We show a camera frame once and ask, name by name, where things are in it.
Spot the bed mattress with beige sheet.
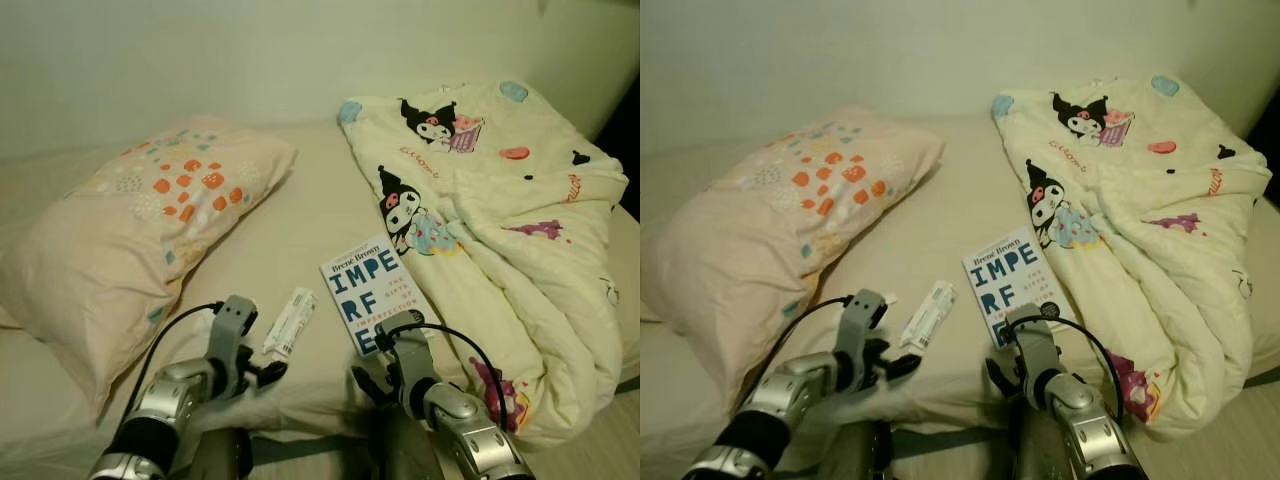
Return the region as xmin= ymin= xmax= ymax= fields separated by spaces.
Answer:
xmin=0 ymin=120 xmax=641 ymax=451
xmin=640 ymin=115 xmax=1280 ymax=451

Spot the dark robot right leg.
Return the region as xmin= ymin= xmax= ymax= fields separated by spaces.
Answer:
xmin=1008 ymin=400 xmax=1063 ymax=480
xmin=370 ymin=405 xmax=441 ymax=480

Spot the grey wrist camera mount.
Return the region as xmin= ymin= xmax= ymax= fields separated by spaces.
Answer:
xmin=1010 ymin=318 xmax=1063 ymax=396
xmin=835 ymin=290 xmax=889 ymax=386
xmin=205 ymin=295 xmax=259 ymax=396
xmin=375 ymin=310 xmax=433 ymax=396

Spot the dark robot leg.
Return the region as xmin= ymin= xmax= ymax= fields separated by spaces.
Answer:
xmin=185 ymin=425 xmax=253 ymax=480
xmin=820 ymin=420 xmax=893 ymax=480
xmin=370 ymin=405 xmax=441 ymax=480
xmin=1008 ymin=400 xmax=1063 ymax=480

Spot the pink pillow with orange dots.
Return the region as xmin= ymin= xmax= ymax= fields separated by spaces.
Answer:
xmin=640 ymin=107 xmax=946 ymax=403
xmin=0 ymin=115 xmax=299 ymax=421

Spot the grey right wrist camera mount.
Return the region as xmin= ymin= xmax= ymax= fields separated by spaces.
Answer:
xmin=1010 ymin=318 xmax=1063 ymax=396
xmin=375 ymin=310 xmax=433 ymax=396

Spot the cream cartoon print comforter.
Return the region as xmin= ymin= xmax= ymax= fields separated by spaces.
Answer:
xmin=990 ymin=73 xmax=1263 ymax=441
xmin=337 ymin=80 xmax=631 ymax=448

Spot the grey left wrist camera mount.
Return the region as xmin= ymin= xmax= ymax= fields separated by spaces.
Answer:
xmin=205 ymin=295 xmax=259 ymax=396
xmin=835 ymin=290 xmax=889 ymax=386

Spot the white book with blue letters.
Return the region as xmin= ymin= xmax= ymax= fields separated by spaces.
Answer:
xmin=320 ymin=236 xmax=441 ymax=358
xmin=962 ymin=228 xmax=1076 ymax=349

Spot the white squeeze tube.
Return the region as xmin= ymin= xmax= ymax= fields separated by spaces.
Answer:
xmin=898 ymin=280 xmax=959 ymax=356
xmin=262 ymin=287 xmax=317 ymax=361

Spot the dark robot left leg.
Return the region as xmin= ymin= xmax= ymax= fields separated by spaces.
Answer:
xmin=820 ymin=420 xmax=893 ymax=480
xmin=185 ymin=425 xmax=253 ymax=480

